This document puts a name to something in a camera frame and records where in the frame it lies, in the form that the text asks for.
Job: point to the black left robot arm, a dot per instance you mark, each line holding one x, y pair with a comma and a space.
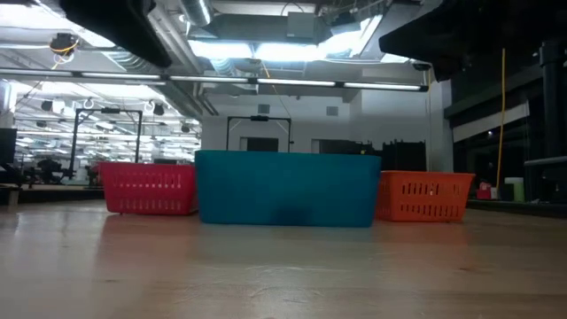
124, 26

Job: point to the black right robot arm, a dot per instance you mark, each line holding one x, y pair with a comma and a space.
443, 40

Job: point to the blue plastic bin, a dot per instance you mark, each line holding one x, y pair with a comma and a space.
288, 190

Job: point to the light strip bar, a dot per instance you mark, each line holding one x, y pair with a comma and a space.
212, 80

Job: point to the red plastic basket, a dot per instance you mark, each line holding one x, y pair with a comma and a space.
148, 188

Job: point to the orange plastic basket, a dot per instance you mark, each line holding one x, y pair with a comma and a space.
423, 197

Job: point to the small red box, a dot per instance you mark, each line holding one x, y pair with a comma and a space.
483, 193

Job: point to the green white container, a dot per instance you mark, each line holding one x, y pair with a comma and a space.
514, 189

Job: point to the black ceiling device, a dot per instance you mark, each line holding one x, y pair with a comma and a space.
64, 44

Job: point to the black background monitor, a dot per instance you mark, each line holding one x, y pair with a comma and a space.
8, 145

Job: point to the black background gantry frame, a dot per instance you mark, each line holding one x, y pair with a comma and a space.
74, 142
259, 118

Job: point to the grey horizontal rail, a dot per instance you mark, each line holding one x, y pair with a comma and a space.
547, 161

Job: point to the black vertical post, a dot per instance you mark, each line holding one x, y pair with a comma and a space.
553, 111

